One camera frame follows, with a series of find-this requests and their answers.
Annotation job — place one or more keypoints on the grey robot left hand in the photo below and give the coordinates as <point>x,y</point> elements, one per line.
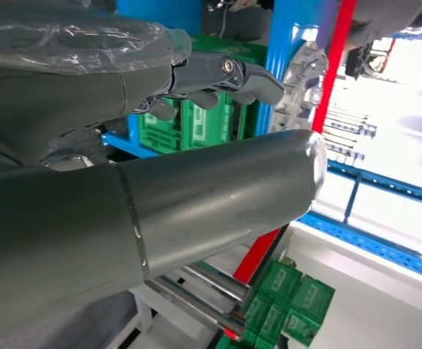
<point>215,192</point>

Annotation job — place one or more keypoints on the blue metal shelf rack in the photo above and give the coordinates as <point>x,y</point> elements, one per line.
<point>276,29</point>

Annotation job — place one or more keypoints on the green folded plastic crate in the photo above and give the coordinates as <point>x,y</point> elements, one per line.
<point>211,127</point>
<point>280,282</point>
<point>312,298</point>
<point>257,313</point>
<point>302,330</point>
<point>159,137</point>
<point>272,326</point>

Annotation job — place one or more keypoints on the chrome barrier stanchion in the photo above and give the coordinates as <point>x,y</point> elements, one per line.
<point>196,306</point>

